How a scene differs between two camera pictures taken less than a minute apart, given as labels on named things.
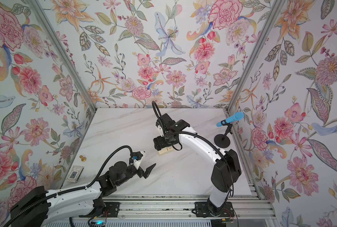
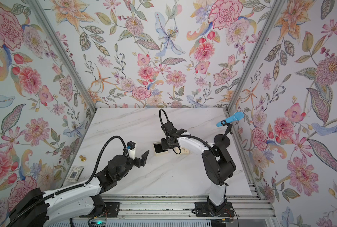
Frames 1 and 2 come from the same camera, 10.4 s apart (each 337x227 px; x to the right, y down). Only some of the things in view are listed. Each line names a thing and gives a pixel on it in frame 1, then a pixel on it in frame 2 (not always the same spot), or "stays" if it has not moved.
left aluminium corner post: x=43 y=17 stays
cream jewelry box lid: x=165 y=150 -> x=183 y=151
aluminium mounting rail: x=247 y=206 stays
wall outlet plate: x=75 y=173 stays
